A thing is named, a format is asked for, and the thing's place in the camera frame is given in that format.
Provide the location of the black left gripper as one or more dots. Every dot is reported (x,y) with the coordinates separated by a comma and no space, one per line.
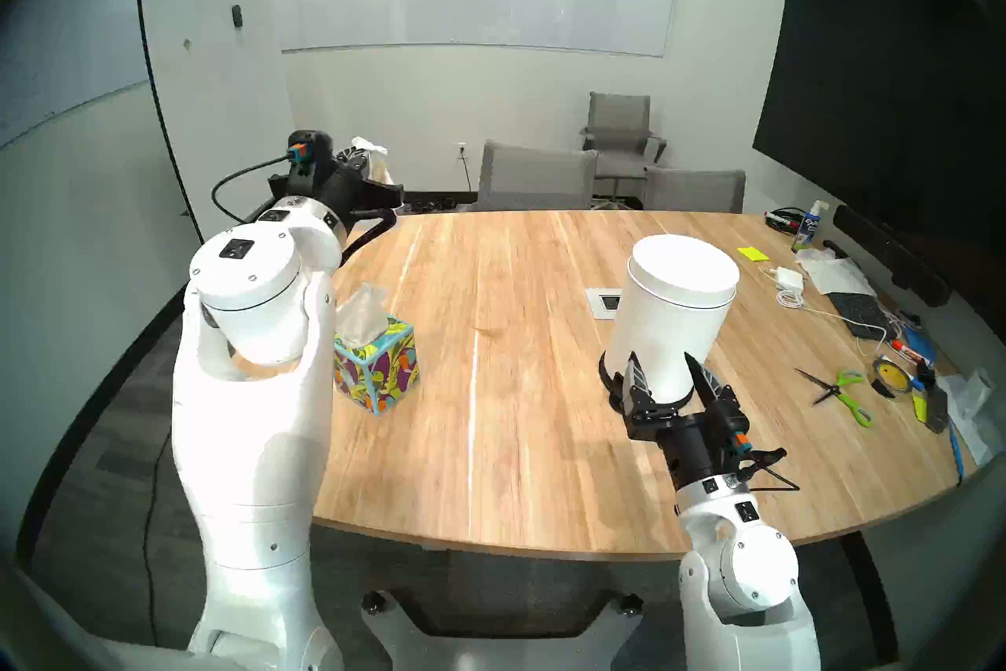
(346,194)

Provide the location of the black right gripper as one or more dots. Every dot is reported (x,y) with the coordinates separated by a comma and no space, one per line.
(692,449)

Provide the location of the white facial tissue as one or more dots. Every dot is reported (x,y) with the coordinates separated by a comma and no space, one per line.
(361,316)
(376,158)

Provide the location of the white pedal trash can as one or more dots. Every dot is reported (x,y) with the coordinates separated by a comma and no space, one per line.
(668,316)

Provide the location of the colourful patterned tissue box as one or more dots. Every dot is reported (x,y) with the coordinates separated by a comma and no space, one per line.
(381,371)

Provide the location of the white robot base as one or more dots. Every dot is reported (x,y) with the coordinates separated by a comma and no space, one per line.
(503,654)

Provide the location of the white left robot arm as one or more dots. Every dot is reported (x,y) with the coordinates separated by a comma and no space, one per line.
(251,441)

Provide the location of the table power outlet plate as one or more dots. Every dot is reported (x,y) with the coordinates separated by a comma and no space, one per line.
(601,301)

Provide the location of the yellow sticky note pad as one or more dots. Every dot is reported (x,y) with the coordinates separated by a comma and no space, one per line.
(753,253)

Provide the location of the grey mesh office chair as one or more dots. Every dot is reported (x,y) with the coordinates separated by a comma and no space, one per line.
(695,190)
(534,178)

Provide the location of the rolling whiteboard on stand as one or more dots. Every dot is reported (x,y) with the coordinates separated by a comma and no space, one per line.
(220,72)

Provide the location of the black keyboard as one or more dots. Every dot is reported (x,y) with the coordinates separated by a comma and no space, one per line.
(860,312)

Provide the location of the crumpled white paper towel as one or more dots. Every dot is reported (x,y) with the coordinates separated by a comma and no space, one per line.
(837,272)

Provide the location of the whiteboard cleaner spray bottle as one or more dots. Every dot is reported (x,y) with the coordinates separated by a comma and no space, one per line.
(808,233)

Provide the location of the red whiteboard marker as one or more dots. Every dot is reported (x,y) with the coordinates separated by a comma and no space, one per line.
(782,214)

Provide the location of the clear tape roll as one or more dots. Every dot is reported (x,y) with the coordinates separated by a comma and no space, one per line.
(904,385)

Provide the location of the orange white marker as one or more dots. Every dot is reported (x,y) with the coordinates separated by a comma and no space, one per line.
(904,349)

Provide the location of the blue packet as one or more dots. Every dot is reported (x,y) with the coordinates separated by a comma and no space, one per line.
(919,345)

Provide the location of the black video bar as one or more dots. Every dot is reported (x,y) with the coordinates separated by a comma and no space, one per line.
(888,253)

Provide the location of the black and yellow box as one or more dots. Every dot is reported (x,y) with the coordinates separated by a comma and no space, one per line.
(934,411)

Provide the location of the grey office chair with armrests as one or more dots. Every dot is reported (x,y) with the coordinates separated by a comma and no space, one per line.
(621,127)

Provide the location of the blue pen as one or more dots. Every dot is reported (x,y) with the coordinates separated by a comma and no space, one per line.
(956,449)

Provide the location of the white plastic cup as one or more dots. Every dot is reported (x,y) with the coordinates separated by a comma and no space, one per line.
(978,390)

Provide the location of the large black TV screen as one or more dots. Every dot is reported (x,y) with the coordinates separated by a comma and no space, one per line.
(880,88)

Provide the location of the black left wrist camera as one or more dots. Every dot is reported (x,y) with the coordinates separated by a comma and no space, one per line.
(310,149)

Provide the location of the side wall whiteboard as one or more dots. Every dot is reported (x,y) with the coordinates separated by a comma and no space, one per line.
(47,88)

